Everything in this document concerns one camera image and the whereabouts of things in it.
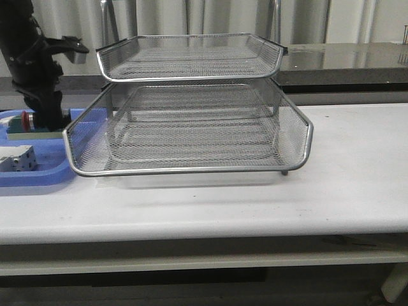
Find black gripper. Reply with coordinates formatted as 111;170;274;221
11;36;90;132

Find red emergency stop button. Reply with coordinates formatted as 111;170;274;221
19;108;76;132

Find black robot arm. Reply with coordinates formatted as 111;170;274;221
1;1;89;131

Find green and beige electrical module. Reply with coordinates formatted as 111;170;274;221
5;115;62;140

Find blue plastic tray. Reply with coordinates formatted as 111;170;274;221
1;110;76;187

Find dark background counter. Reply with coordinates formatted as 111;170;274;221
57;43;407;94

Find white table leg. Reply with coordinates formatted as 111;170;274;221
381;263;407;303

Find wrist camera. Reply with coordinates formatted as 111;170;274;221
64;36;89;64

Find silver rack frame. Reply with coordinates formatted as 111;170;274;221
101;0;291;177

